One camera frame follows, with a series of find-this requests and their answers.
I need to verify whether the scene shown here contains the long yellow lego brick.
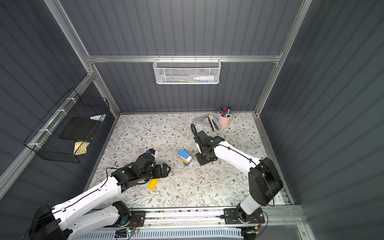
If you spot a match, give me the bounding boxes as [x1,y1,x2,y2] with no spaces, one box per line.
[148,179,159,190]

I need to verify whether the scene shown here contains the white lego brick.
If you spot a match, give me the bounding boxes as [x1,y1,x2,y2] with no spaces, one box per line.
[183,156,192,162]

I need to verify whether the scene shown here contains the light blue long lego brick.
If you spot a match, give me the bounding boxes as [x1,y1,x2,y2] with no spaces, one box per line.
[178,150,190,160]

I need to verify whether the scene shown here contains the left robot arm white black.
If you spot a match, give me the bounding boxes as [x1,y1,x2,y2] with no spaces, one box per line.
[24,149,171,240]

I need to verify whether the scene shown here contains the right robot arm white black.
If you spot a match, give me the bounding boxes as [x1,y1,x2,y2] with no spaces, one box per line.
[191,124,284,223]

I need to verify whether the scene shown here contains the grey triangle ruler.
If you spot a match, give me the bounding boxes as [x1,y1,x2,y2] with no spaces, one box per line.
[193,114,211,127]

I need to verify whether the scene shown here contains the pink pen cup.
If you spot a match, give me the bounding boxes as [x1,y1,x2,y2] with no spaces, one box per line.
[218,113,232,129]

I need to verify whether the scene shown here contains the floral table mat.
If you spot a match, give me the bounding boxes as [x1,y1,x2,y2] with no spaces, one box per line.
[78,111,289,210]

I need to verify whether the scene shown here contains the yellow sticky notes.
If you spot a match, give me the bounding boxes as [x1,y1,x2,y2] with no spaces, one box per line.
[74,142,90,156]

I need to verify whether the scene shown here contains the white bottle in basket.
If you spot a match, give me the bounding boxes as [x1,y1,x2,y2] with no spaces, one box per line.
[193,76,215,83]

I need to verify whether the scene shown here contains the pastel sticky notes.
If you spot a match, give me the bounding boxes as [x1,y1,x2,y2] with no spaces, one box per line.
[90,114,106,122]

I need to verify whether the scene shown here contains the black notebook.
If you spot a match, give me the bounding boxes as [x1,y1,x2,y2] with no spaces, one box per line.
[59,117,102,142]

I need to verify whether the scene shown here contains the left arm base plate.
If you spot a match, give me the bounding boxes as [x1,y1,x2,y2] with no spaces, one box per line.
[104,211,146,228]

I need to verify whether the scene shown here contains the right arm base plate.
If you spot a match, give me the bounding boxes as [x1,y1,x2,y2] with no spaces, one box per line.
[220,208,266,225]

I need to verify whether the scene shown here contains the white wire mesh basket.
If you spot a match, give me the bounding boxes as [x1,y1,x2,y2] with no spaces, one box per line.
[153,59,222,85]

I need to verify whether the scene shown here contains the black wire basket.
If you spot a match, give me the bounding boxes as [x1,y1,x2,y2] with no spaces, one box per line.
[24,91,110,164]

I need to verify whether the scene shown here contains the aluminium front rail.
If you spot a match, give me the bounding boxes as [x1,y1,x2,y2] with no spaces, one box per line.
[131,205,308,230]

